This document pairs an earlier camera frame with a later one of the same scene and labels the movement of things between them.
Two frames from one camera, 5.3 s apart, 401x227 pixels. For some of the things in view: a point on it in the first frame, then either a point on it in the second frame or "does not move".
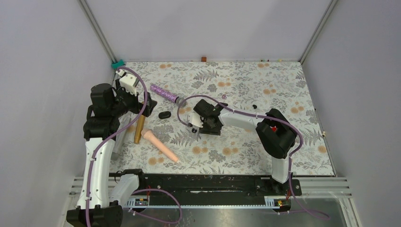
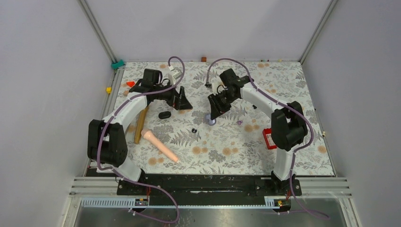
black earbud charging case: (164, 115) does not move
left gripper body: (130, 97) to (169, 97)
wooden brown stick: (138, 128) does not move
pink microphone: (148, 135) does not move
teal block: (115, 65) does not move
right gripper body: (206, 128) to (229, 96)
